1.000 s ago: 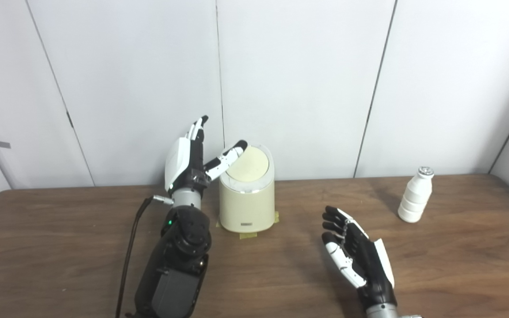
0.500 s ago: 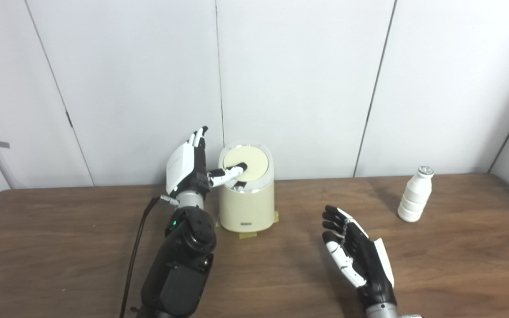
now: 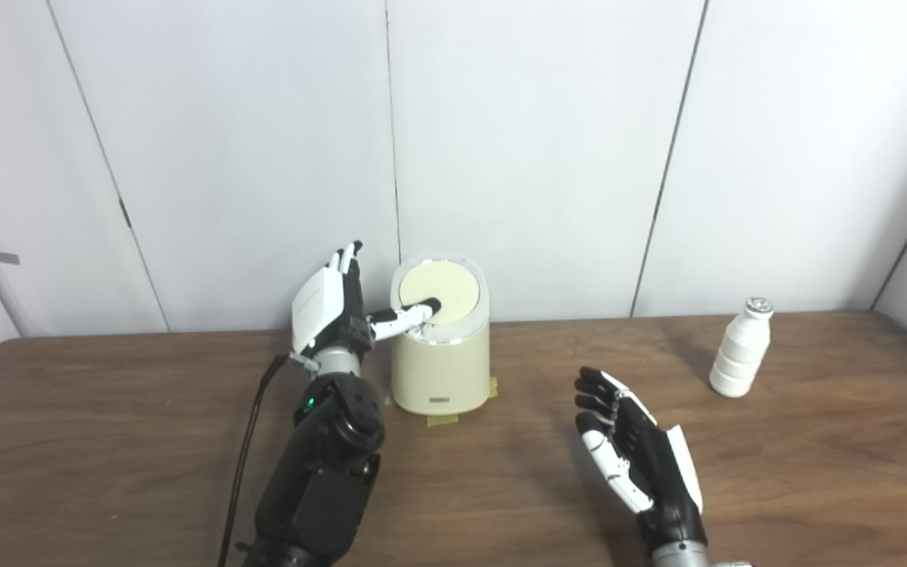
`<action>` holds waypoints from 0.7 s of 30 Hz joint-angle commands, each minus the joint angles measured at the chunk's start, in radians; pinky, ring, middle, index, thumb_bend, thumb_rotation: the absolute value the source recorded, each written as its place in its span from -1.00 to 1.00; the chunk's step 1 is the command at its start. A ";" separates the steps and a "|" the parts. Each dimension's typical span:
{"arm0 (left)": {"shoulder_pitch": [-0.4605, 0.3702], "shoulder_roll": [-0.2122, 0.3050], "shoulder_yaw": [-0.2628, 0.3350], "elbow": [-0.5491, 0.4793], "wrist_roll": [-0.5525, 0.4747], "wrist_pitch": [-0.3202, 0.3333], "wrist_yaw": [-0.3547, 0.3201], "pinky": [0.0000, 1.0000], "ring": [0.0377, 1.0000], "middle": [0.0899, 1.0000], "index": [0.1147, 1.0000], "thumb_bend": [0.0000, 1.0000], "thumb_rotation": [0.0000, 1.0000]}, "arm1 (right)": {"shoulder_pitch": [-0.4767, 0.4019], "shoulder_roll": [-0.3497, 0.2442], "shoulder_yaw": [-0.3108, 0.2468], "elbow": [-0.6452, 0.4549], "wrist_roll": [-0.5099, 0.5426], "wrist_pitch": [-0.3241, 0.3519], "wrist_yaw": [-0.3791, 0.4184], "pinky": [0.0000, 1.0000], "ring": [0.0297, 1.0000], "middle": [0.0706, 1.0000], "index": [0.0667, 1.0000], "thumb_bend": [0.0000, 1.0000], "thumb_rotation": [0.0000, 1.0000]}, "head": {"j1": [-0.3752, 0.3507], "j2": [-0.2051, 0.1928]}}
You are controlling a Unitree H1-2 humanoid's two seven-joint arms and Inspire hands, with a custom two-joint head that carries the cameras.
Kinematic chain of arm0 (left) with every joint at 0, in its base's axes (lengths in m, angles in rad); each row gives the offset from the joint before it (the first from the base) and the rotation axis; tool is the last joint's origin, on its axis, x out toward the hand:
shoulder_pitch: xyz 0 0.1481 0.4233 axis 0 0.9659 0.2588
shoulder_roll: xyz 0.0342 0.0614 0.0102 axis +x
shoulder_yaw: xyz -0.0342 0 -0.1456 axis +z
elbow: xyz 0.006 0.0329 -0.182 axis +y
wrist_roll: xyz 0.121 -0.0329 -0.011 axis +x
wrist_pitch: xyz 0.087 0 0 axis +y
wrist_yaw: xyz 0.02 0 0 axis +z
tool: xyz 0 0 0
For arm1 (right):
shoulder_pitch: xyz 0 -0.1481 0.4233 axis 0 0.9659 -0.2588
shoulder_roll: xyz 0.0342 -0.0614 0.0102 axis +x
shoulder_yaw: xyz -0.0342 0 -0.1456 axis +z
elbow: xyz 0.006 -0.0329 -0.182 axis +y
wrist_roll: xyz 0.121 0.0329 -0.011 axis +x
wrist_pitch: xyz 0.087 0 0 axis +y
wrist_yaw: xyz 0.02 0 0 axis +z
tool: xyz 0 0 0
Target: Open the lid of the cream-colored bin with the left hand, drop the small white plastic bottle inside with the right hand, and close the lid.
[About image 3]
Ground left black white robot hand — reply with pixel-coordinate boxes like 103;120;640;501
290;240;443;372

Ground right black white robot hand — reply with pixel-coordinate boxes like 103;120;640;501
574;366;708;548

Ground cream round bin lid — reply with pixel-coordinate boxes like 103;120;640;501
398;263;479;324

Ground cream-colored round bin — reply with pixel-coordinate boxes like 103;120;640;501
389;253;492;416

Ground small white plastic bottle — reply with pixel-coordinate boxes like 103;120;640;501
709;297;775;398

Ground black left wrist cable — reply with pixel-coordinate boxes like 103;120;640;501
217;354;291;567

